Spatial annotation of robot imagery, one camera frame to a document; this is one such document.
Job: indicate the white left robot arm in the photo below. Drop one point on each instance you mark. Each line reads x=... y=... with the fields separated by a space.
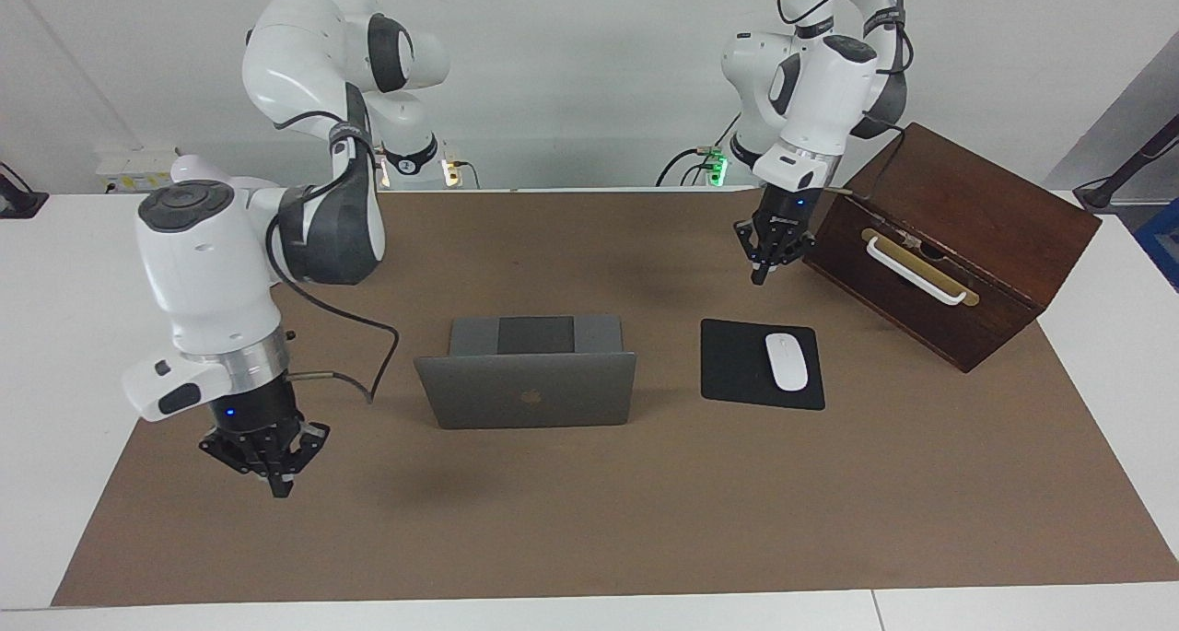
x=829 y=87

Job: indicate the grey laptop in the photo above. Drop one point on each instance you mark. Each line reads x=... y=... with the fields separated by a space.
x=479 y=391

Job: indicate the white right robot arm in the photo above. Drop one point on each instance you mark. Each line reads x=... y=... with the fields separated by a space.
x=212 y=272

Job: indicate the black stand base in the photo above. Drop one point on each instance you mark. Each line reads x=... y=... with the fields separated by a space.
x=18 y=203

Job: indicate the black mouse pad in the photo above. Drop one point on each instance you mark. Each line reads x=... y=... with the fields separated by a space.
x=732 y=364

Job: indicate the black tripod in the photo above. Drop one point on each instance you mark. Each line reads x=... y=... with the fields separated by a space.
x=1105 y=192

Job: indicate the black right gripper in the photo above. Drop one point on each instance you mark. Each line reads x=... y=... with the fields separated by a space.
x=253 y=410

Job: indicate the dark brown wooden box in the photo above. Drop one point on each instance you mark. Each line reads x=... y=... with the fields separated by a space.
x=967 y=198

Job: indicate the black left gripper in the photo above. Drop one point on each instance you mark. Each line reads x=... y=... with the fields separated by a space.
x=786 y=207

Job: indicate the white desk lamp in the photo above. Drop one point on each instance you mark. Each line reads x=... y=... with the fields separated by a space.
x=198 y=169

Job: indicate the white computer mouse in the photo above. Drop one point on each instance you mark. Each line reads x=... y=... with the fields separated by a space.
x=786 y=362

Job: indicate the brown table mat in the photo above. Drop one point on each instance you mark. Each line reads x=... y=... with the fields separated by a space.
x=645 y=502

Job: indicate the white power strip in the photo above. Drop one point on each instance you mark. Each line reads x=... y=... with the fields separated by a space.
x=138 y=166

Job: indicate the blue bin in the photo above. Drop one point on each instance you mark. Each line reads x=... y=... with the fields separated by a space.
x=1162 y=244

